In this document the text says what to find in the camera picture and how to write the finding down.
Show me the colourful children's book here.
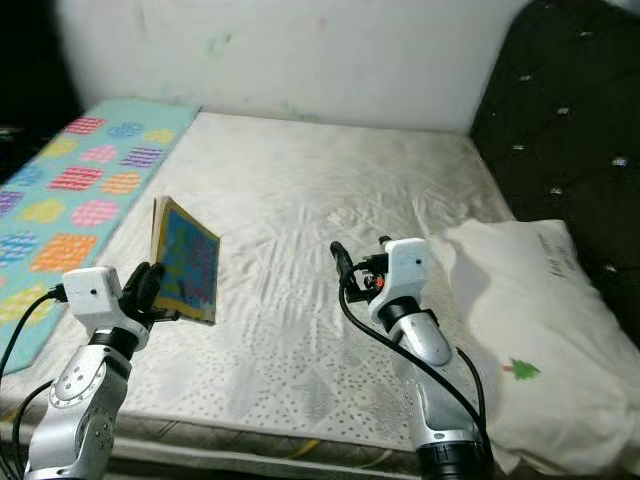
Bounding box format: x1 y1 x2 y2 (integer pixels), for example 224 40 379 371
150 197 221 326

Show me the white pillow with green tree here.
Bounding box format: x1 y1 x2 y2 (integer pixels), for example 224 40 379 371
430 220 640 476

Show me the dark tufted headboard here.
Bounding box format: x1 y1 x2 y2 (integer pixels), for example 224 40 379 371
470 0 640 301

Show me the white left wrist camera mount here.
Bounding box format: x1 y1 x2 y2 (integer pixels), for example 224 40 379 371
63 265 146 346

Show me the white quilted mattress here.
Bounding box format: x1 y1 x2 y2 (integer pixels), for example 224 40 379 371
0 110 591 476

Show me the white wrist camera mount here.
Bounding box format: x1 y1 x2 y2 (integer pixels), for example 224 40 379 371
385 238 433 311
63 265 146 346

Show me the teal blanket with colourful shapes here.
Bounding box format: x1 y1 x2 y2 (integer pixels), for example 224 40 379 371
0 98 201 376

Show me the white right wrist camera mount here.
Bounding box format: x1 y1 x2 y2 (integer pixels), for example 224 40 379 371
385 238 433 311

